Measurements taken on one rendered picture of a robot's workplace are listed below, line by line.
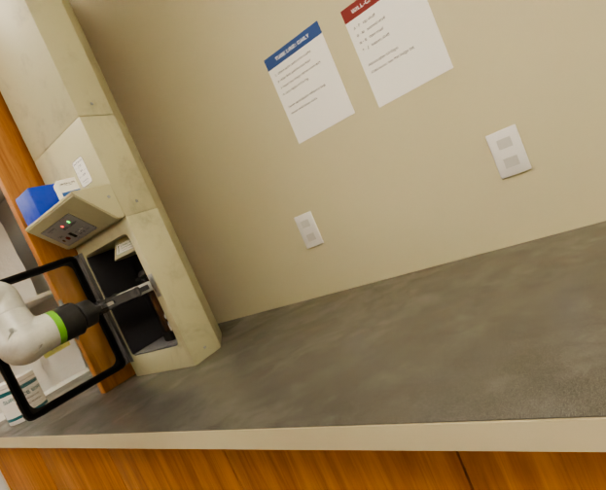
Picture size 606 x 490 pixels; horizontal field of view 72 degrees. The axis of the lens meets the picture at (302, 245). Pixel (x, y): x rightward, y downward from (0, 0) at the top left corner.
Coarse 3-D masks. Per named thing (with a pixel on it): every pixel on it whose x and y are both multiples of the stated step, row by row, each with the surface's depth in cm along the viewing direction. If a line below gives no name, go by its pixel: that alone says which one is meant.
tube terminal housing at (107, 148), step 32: (96, 128) 118; (64, 160) 125; (96, 160) 117; (128, 160) 124; (128, 192) 120; (128, 224) 118; (160, 224) 126; (160, 256) 123; (160, 288) 120; (192, 288) 128; (192, 320) 125; (160, 352) 128; (192, 352) 122
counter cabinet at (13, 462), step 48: (48, 480) 135; (96, 480) 115; (144, 480) 100; (192, 480) 88; (240, 480) 79; (288, 480) 72; (336, 480) 66; (384, 480) 60; (432, 480) 56; (480, 480) 52; (528, 480) 49; (576, 480) 46
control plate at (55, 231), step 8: (64, 216) 117; (72, 216) 116; (56, 224) 121; (64, 224) 120; (72, 224) 120; (80, 224) 120; (88, 224) 119; (48, 232) 125; (56, 232) 125; (64, 232) 125; (72, 232) 124; (80, 232) 124; (88, 232) 123; (56, 240) 129; (72, 240) 128
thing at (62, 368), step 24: (24, 288) 123; (48, 288) 127; (72, 288) 132; (96, 336) 133; (48, 360) 122; (72, 360) 127; (96, 360) 131; (24, 384) 117; (48, 384) 121; (72, 384) 125
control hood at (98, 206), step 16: (80, 192) 109; (96, 192) 113; (112, 192) 116; (64, 208) 113; (80, 208) 113; (96, 208) 112; (112, 208) 115; (32, 224) 123; (48, 224) 121; (96, 224) 119; (112, 224) 121; (48, 240) 130; (80, 240) 128
